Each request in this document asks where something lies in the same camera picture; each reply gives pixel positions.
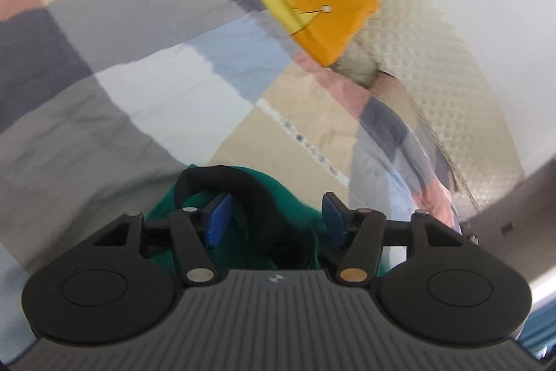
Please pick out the grey wardrobe socket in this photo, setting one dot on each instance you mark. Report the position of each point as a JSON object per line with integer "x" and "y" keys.
{"x": 507, "y": 229}

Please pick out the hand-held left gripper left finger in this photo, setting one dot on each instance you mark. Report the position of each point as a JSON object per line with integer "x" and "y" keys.
{"x": 219, "y": 219}

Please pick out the patchwork quilt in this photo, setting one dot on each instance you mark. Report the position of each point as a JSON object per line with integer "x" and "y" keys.
{"x": 108, "y": 93}

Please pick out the grey and white wardrobe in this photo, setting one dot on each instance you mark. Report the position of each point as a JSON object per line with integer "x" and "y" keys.
{"x": 521, "y": 201}

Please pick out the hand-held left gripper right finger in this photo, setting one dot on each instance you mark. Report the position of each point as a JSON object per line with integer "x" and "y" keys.
{"x": 332, "y": 219}

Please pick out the green sweatshirt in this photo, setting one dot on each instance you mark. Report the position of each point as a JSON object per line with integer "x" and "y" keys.
{"x": 291, "y": 201}

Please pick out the blue curtain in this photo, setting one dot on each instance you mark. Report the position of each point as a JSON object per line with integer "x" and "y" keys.
{"x": 541, "y": 332}

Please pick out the cream quilted headboard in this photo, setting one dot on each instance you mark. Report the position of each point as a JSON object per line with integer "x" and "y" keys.
{"x": 443, "y": 62}

